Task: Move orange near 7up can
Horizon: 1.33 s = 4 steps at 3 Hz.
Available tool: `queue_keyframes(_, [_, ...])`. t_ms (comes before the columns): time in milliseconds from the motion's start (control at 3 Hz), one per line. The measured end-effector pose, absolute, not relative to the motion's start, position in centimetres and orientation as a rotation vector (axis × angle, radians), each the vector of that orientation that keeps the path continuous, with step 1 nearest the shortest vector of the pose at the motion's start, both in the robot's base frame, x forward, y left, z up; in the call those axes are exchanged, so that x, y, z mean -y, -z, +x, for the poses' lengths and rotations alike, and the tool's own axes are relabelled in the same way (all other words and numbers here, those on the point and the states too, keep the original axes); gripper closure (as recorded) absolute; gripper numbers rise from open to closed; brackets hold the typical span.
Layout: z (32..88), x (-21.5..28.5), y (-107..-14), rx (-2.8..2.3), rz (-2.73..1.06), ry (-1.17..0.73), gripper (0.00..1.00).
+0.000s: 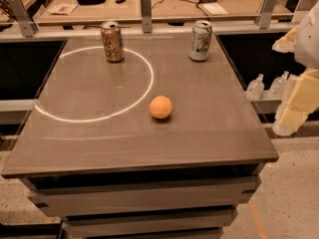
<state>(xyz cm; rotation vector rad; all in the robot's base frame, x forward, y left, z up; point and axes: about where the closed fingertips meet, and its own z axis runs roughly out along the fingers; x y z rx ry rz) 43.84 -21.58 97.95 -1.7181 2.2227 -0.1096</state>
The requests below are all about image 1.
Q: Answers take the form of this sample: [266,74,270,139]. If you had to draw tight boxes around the brown paper packet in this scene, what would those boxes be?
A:
[49,3,77,15]

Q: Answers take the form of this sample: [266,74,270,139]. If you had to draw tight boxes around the middle metal bracket post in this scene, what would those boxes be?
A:
[140,0,153,33]

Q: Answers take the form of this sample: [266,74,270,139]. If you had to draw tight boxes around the gold brown soda can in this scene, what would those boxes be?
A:
[101,21,125,63]

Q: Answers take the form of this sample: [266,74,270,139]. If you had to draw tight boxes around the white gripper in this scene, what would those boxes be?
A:
[272,0,319,136]

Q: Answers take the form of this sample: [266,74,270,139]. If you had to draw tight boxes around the metal bracket post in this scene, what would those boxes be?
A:
[5,0,38,38]
[255,0,277,29]
[140,0,153,33]

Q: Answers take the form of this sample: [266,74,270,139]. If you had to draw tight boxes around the clear plastic bottle left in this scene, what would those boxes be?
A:
[245,74,264,101]

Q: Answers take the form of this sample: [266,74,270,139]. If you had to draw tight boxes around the white green 7up can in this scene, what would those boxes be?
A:
[188,20,212,62]

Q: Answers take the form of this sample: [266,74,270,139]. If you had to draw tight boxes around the clear plastic bottle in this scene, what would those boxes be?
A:
[245,74,264,101]
[269,71,289,98]

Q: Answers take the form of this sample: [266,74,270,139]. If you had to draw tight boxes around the small black remote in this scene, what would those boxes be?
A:
[116,0,126,4]

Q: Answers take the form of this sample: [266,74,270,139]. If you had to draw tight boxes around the left metal bracket post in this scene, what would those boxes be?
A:
[5,0,38,38]

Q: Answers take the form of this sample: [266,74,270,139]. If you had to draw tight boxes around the grey drawer cabinet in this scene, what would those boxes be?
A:
[29,165,260,239]

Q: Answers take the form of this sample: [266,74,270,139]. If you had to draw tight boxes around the orange fruit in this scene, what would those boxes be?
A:
[150,96,172,120]

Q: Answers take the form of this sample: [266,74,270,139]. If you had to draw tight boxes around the right metal bracket post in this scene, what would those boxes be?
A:
[255,0,277,29]

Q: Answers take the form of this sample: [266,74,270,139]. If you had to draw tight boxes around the black object on desk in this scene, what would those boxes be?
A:
[77,0,107,6]

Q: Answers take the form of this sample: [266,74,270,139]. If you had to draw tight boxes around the white paper sheet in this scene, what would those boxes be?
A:
[203,2,227,15]

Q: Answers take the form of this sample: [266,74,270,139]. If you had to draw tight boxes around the clear plastic bottle right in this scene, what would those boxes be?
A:
[269,71,289,98]

